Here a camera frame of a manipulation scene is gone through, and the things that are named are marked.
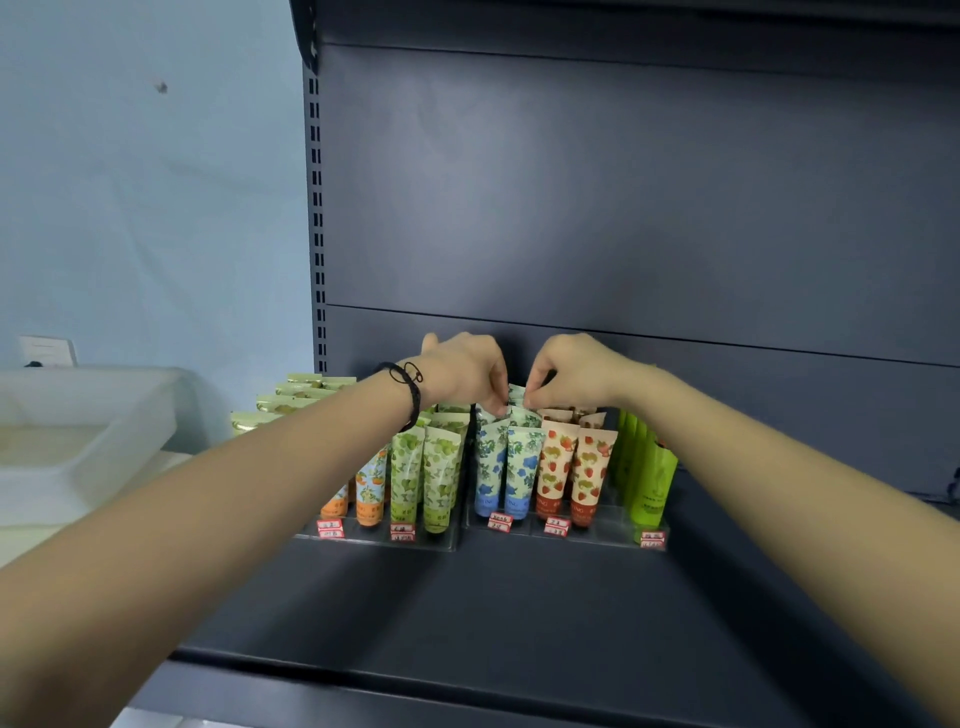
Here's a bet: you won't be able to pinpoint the rows of strawberry print tubes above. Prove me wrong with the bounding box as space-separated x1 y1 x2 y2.
534 407 619 528

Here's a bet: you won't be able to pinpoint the black cord bracelet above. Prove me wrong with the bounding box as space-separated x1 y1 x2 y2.
375 361 426 435

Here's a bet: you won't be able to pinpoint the person's left hand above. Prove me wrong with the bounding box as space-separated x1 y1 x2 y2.
405 332 512 417

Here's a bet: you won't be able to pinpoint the row of bright green tubes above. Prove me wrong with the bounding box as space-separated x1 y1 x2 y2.
609 408 680 532

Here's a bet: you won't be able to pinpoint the rows of blue flower tubes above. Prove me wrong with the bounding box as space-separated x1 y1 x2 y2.
472 403 547 521

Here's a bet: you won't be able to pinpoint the white plastic bin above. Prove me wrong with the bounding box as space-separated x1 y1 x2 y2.
0 365 190 528

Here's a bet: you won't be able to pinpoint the person's right forearm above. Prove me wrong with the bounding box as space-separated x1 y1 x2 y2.
621 361 960 728

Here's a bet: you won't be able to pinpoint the person's left forearm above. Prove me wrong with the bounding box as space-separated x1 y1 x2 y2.
0 366 421 728

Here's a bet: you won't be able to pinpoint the person's right hand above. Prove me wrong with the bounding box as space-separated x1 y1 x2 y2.
522 333 639 413

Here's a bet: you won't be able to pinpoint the dark grey metal shelf unit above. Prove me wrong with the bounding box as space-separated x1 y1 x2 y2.
127 0 960 728

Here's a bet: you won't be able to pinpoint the clear acrylic display tray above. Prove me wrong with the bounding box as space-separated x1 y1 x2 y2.
461 480 672 553
294 450 464 555

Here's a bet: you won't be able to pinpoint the row of pale yellow-green tubes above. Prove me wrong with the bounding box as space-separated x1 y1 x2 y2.
228 372 358 438

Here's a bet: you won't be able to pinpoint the rows of green leaf tubes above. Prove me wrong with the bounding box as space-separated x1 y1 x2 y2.
388 402 472 535

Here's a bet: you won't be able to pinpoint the white wall outlet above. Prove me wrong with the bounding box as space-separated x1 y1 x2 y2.
18 335 78 369

